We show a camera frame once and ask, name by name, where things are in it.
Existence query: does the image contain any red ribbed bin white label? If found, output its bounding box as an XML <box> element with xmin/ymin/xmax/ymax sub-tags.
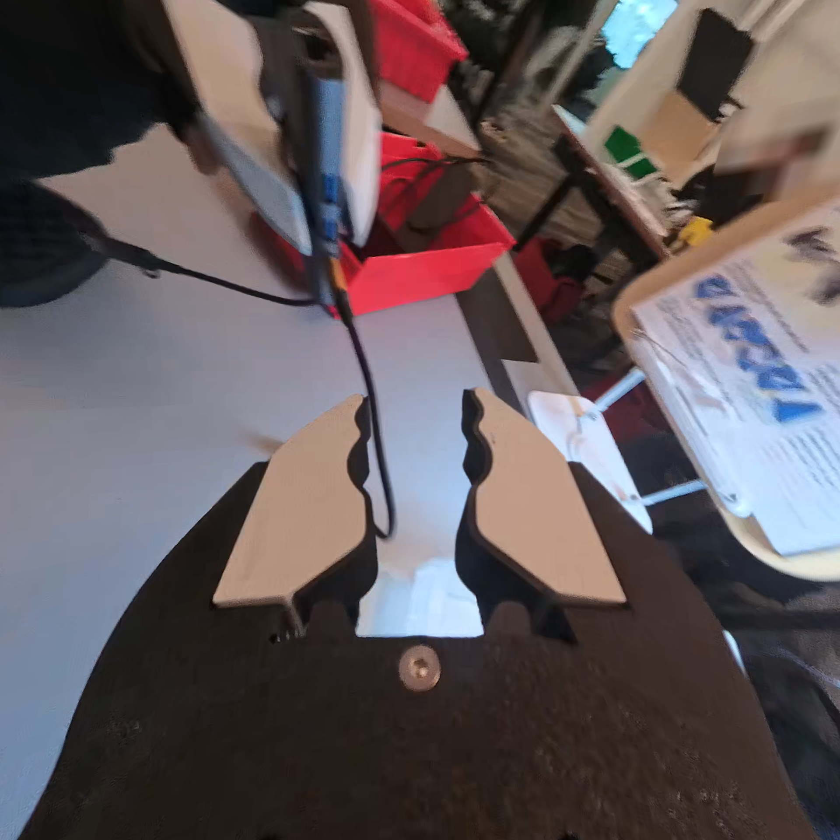
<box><xmin>369</xmin><ymin>0</ymin><xmax>470</xmax><ymax>104</ymax></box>

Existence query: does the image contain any person's left forearm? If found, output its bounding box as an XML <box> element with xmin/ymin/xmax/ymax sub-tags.
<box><xmin>0</xmin><ymin>0</ymin><xmax>165</xmax><ymax>181</ymax></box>

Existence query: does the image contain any black cable with grey plug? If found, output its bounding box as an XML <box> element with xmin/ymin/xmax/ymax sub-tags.
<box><xmin>82</xmin><ymin>230</ymin><xmax>319</xmax><ymax>309</ymax></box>

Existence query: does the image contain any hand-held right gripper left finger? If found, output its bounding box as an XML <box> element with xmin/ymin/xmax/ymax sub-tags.
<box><xmin>210</xmin><ymin>392</ymin><xmax>378</xmax><ymax>636</ymax></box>

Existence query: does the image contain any red bag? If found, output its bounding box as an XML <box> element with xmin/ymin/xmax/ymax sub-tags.
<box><xmin>515</xmin><ymin>236</ymin><xmax>608</xmax><ymax>326</ymax></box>

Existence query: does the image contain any printed sign board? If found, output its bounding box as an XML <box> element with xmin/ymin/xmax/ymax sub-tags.
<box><xmin>612</xmin><ymin>190</ymin><xmax>840</xmax><ymax>583</ymax></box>

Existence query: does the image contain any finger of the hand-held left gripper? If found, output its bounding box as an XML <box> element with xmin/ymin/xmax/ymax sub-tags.
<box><xmin>307</xmin><ymin>0</ymin><xmax>383</xmax><ymax>247</ymax></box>
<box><xmin>163</xmin><ymin>0</ymin><xmax>314</xmax><ymax>257</ymax></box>

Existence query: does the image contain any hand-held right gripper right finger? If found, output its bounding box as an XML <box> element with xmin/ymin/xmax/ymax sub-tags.
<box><xmin>456</xmin><ymin>387</ymin><xmax>629</xmax><ymax>619</ymax></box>

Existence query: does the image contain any red plastic bin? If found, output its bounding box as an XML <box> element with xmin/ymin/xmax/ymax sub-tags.
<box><xmin>266</xmin><ymin>131</ymin><xmax>517</xmax><ymax>317</ymax></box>

